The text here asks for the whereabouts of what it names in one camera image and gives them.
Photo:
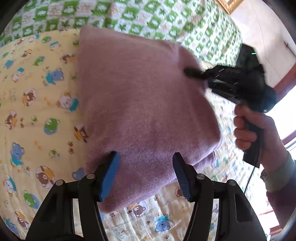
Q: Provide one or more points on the gold picture frame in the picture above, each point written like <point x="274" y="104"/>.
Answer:
<point x="227" y="5"/>

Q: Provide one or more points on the green checked quilt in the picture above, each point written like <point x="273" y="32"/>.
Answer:
<point x="161" y="18"/>

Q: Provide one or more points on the person's right hand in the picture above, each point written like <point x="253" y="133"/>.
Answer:
<point x="274" y="139"/>

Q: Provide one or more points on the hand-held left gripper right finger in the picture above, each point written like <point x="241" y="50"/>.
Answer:
<point x="183" y="179"/>

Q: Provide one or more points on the yellow bear print blanket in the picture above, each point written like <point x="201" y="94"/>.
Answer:
<point x="34" y="115"/>

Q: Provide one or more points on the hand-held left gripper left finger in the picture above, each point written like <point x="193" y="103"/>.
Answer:
<point x="108" y="176"/>

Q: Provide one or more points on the person's right forearm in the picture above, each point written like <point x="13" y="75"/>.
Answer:
<point x="279" y="178"/>

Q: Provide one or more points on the purple knit sweater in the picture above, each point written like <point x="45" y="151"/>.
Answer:
<point x="143" y="104"/>

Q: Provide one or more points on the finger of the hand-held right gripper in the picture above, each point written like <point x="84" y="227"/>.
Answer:
<point x="194" y="72"/>

